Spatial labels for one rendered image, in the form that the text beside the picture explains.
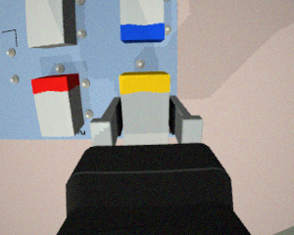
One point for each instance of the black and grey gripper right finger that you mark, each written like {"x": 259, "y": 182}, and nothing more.
{"x": 185, "y": 127}

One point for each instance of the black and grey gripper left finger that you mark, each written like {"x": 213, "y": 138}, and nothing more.
{"x": 106, "y": 129}

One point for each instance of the grey block with yellow end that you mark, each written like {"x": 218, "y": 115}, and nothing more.
{"x": 145, "y": 97}

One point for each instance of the white block with green end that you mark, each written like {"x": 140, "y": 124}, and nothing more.
{"x": 50, "y": 23}

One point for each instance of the white block with red end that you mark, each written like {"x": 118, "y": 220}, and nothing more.
{"x": 58, "y": 104}

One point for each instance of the white block with blue end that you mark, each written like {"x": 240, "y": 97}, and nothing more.
{"x": 142, "y": 21}

